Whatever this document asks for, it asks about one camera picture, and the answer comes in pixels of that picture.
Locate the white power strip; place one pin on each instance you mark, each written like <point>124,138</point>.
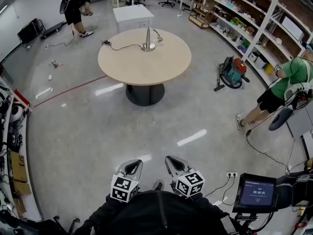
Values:
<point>232,174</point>

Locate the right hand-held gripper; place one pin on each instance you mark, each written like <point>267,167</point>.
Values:
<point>189,183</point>

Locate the white side workbench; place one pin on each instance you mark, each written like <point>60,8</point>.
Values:
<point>28,160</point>

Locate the silver desk lamp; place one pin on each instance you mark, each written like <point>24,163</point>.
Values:
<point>148,41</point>

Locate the white square cabinet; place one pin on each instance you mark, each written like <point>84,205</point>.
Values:
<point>133,13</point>

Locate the round white and black device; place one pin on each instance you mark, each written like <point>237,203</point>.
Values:
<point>17,111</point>

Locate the wooden rack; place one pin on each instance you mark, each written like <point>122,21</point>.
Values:
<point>201,15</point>

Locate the small floor debris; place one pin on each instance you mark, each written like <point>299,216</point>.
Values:
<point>54,63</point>

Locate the black vacuum floor nozzle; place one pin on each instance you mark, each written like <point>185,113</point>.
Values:
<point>219,87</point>

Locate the grey cabinet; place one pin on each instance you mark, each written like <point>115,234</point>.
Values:
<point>299,121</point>

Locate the teal and red vacuum cleaner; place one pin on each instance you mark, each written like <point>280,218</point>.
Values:
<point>233,73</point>

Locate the black display screen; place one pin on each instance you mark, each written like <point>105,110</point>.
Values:
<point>256,192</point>

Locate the brown cardboard box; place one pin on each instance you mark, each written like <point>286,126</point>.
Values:
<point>19,166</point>

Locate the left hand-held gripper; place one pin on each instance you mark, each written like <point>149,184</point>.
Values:
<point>121,188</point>

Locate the white shelving unit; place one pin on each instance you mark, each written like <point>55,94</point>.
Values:
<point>264,23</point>

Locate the black power plug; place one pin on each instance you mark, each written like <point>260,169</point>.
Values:
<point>106,42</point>

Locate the round wooden table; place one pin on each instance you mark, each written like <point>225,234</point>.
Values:
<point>144,67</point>

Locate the person's black jacket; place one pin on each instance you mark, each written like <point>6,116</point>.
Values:
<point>159,214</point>

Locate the person's shoe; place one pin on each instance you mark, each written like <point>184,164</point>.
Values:
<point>159,185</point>

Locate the black flat dolly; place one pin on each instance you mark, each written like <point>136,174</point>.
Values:
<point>52,29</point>

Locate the black folded cart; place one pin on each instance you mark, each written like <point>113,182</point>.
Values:
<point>29,32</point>

